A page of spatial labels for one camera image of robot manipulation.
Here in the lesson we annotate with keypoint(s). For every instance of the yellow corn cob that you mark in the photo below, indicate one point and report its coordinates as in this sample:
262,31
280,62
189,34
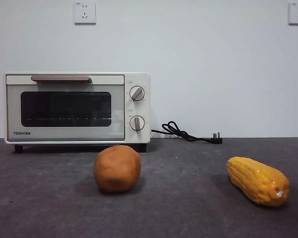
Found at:
255,181

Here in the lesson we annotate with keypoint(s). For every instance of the cream Toshiba toaster oven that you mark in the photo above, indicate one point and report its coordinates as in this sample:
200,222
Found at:
139,109

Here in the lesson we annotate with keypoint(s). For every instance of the brown potato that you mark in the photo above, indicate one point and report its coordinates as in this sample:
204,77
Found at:
116,168

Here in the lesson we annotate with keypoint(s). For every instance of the round cream oven knob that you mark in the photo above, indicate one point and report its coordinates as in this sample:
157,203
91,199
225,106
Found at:
137,123
137,93

